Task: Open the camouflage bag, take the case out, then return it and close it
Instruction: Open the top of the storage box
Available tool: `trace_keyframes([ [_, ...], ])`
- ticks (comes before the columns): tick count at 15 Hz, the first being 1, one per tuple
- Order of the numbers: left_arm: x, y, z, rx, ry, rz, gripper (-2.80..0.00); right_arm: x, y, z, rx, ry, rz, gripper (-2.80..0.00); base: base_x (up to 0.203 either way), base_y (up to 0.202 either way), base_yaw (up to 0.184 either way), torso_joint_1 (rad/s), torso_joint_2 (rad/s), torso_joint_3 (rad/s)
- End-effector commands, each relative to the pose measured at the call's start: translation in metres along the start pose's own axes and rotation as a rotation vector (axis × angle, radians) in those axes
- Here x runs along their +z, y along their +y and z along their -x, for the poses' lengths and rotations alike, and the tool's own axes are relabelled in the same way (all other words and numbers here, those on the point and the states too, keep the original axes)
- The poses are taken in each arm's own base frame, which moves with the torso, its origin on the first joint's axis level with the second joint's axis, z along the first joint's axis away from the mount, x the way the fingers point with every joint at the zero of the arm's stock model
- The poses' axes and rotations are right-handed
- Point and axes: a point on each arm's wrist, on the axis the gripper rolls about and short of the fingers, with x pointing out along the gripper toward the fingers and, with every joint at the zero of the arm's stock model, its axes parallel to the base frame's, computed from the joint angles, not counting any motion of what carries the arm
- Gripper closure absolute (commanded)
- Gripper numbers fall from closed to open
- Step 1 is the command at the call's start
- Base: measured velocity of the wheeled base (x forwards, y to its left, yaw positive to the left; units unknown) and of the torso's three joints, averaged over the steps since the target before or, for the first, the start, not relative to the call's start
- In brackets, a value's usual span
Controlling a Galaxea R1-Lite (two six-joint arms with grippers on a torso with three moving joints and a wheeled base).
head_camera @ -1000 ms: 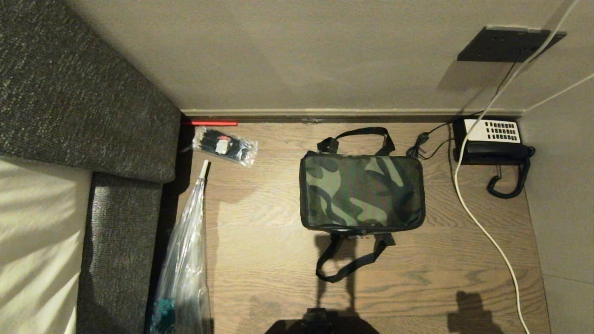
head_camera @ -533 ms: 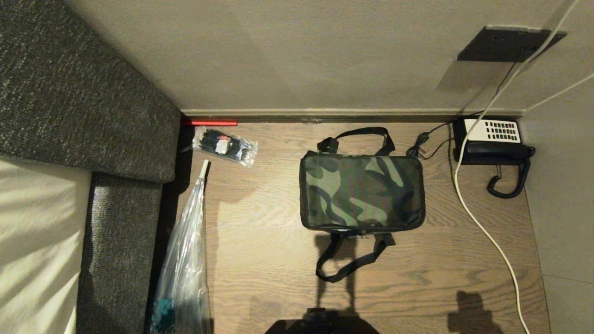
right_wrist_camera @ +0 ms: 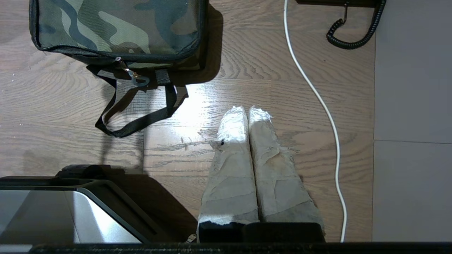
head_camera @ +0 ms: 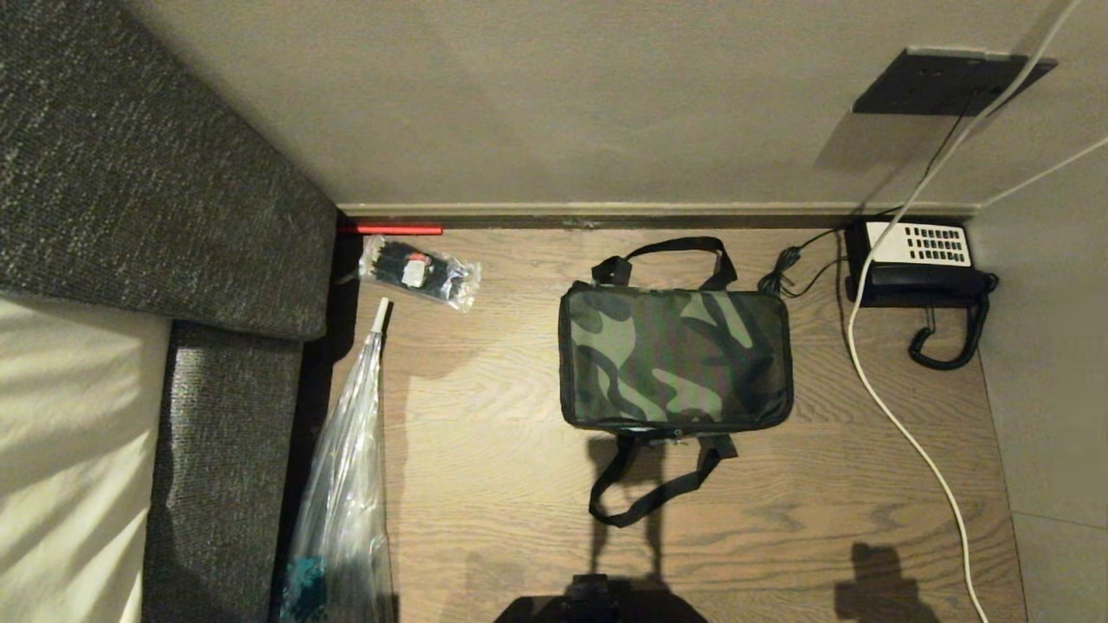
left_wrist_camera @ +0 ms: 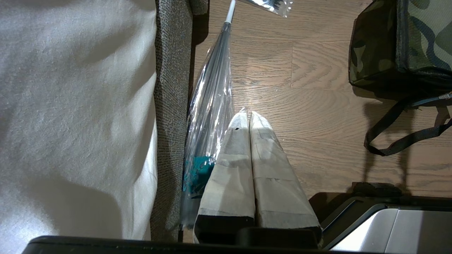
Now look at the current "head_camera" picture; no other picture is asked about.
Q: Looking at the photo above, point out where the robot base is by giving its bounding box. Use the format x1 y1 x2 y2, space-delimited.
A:
493 574 707 623

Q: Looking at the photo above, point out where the pale skirting strip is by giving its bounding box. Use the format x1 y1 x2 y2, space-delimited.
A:
337 202 982 229

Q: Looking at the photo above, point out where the transparent folded umbrella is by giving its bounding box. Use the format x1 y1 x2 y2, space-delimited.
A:
278 296 400 623

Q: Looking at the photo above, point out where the black and white desk telephone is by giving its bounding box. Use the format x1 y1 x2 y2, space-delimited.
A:
843 219 1000 372

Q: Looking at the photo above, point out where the grey fabric headboard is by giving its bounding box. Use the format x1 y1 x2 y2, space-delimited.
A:
0 0 339 342

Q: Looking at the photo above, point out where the white bed sheet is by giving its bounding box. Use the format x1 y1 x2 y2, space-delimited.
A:
0 292 173 623

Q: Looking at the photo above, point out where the camouflage bag with black straps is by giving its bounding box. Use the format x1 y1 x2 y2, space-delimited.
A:
558 235 795 529

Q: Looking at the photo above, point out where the plastic bag of black cable ties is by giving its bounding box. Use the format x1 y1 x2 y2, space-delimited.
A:
357 234 483 313

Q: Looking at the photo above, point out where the black cable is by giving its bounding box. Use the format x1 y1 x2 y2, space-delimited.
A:
757 85 985 300

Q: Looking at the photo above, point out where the long white cable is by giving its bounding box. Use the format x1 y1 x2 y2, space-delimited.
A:
847 0 1085 623

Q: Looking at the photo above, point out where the grey fabric bed frame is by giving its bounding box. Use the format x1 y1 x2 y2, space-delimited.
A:
141 318 306 623

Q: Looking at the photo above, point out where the black wall socket plate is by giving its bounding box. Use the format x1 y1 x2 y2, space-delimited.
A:
852 47 1060 118

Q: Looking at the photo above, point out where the thin white cable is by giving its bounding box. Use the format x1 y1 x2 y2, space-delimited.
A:
981 136 1108 209

